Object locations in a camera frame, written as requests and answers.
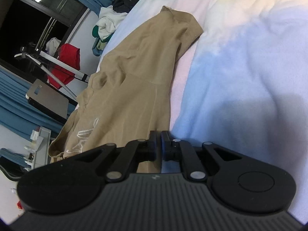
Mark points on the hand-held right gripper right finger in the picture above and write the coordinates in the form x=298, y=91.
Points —
x=166, y=146

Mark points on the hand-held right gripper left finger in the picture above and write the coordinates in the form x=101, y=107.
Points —
x=152, y=146

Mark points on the tan t-shirt with white print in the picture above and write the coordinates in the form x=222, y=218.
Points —
x=134, y=81

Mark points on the pile of clothes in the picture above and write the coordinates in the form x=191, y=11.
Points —
x=105, y=27

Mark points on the white shelf unit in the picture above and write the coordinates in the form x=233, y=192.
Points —
x=38, y=146

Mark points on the pastel tie-dye bed sheet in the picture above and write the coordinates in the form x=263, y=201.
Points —
x=240, y=60

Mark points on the red garment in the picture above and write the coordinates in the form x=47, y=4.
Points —
x=65, y=63

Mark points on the blue curtain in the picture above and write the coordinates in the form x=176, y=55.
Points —
x=22, y=96

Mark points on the white garment on rack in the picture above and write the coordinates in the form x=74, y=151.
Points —
x=53, y=45

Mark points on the window frame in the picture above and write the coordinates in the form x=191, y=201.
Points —
x=51, y=2

